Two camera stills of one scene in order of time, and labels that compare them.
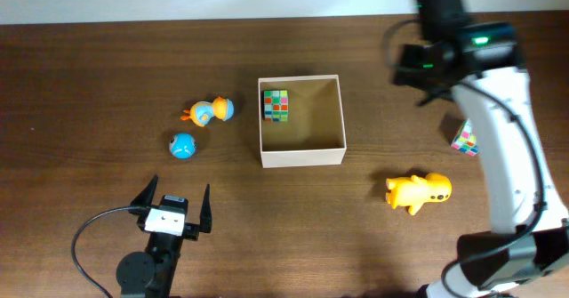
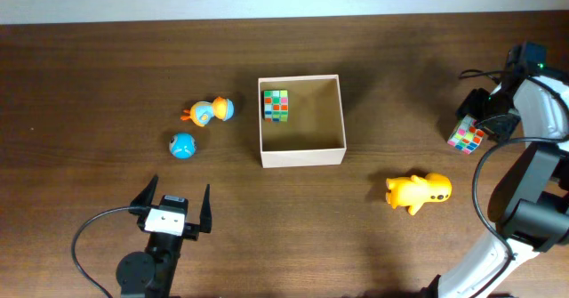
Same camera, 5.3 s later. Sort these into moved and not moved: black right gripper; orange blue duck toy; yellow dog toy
Moved: black right gripper
Not moved: orange blue duck toy; yellow dog toy
